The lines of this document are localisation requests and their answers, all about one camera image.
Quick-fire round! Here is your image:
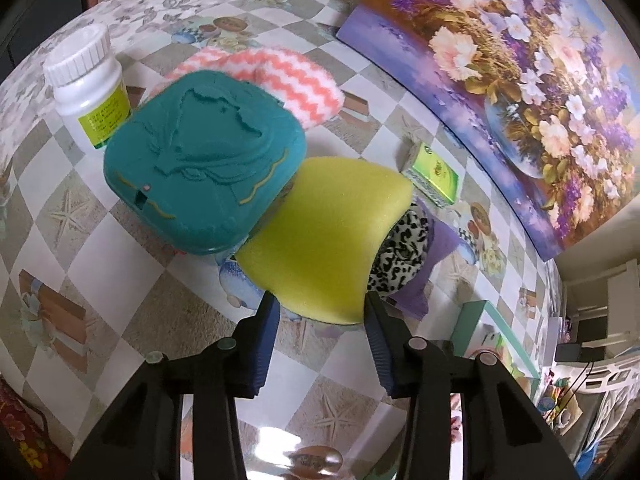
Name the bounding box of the black charger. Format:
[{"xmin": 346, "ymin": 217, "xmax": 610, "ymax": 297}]
[{"xmin": 555, "ymin": 342, "xmax": 601, "ymax": 363}]

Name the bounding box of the grey floral tablecloth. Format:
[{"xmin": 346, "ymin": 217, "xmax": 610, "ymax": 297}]
[{"xmin": 0, "ymin": 0, "xmax": 281, "ymax": 151}]

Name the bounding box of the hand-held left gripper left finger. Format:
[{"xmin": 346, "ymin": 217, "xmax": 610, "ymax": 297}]
[{"xmin": 67, "ymin": 291, "xmax": 282, "ymax": 480}]

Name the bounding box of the colourful craft clutter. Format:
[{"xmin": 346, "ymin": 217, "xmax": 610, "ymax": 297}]
[{"xmin": 537, "ymin": 365, "xmax": 586, "ymax": 436}]

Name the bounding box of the flower painting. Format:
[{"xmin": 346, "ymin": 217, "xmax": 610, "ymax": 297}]
[{"xmin": 336, "ymin": 0, "xmax": 640, "ymax": 261}]

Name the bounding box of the pink white striped fluffy sock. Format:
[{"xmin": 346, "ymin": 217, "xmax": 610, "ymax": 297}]
[{"xmin": 159, "ymin": 45, "xmax": 345, "ymax": 131}]

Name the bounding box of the teal-edged white tray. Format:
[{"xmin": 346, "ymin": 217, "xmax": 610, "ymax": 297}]
[{"xmin": 452, "ymin": 300, "xmax": 543, "ymax": 396}]

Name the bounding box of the black charger cable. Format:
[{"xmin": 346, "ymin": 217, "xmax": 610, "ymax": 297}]
[{"xmin": 567, "ymin": 360, "xmax": 596, "ymax": 401}]

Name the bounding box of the green tissue packet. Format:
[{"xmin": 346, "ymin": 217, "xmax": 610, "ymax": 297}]
[{"xmin": 401, "ymin": 141, "xmax": 462, "ymax": 209}]

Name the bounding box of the white wooden shelf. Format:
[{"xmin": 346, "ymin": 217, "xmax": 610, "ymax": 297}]
[{"xmin": 560, "ymin": 260, "xmax": 640, "ymax": 356}]

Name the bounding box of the yellow-green sponge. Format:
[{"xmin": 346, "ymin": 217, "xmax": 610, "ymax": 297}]
[{"xmin": 235, "ymin": 156, "xmax": 415, "ymax": 326}]

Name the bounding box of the teal plastic box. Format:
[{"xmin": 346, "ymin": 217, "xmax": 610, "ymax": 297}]
[{"xmin": 103, "ymin": 71, "xmax": 307, "ymax": 256}]

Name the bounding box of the white plastic bottle green label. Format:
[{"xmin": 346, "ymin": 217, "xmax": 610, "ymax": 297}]
[{"xmin": 42, "ymin": 24, "xmax": 133, "ymax": 151}]

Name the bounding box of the leopard print purple cloth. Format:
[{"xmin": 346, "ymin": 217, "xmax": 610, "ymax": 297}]
[{"xmin": 385, "ymin": 200, "xmax": 463, "ymax": 318}]

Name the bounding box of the red floral rug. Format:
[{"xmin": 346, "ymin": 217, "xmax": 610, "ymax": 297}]
[{"xmin": 0, "ymin": 375, "xmax": 71, "ymax": 480}]

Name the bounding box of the leopard print scrunchie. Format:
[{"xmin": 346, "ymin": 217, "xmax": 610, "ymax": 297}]
[{"xmin": 367, "ymin": 207, "xmax": 433, "ymax": 296}]

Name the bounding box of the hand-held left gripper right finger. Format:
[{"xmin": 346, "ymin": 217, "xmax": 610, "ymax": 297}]
[{"xmin": 364, "ymin": 291, "xmax": 583, "ymax": 480}]

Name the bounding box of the white lattice chair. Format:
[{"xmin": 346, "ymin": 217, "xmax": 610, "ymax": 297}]
[{"xmin": 580, "ymin": 352, "xmax": 640, "ymax": 466}]

